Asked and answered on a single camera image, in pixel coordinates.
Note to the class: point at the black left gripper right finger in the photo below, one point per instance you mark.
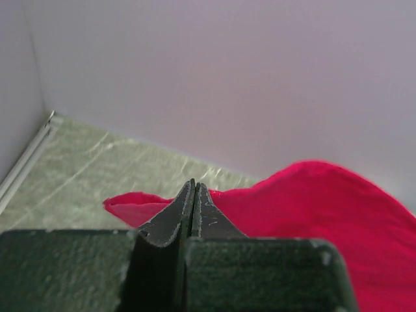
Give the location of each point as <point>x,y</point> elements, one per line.
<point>208,221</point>

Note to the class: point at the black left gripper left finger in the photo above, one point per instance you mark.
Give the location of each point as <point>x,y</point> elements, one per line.
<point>163,228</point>

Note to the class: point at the magenta pink t-shirt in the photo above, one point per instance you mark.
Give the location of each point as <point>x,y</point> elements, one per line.
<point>320,238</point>

